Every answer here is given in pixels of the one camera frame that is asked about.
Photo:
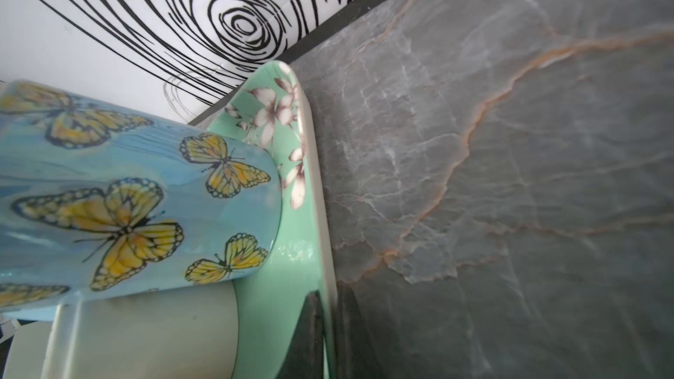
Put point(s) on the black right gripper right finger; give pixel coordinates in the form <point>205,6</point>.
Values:
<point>356,356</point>

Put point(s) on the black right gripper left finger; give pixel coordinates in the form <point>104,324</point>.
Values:
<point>305,355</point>

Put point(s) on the white mug red inside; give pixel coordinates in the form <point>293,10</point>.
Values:
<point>190,332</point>

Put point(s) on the blue butterfly mug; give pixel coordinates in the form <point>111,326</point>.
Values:
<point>98,201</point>

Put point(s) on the mint green floral tray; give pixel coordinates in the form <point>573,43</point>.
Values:
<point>271,111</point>

